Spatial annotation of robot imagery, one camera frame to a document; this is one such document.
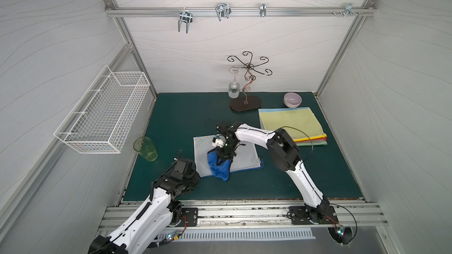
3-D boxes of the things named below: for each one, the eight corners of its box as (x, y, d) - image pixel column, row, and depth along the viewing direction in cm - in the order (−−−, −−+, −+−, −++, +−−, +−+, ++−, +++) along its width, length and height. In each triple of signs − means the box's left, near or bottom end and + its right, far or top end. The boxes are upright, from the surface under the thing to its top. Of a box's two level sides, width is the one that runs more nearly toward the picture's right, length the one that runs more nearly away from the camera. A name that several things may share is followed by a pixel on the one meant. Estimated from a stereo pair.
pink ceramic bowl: (284, 108, 113) (286, 102, 109) (281, 97, 120) (283, 91, 115) (300, 108, 113) (303, 102, 109) (296, 97, 120) (299, 91, 115)
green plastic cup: (142, 161, 92) (130, 149, 81) (146, 149, 97) (136, 136, 86) (155, 162, 92) (146, 149, 81) (159, 149, 97) (150, 136, 86)
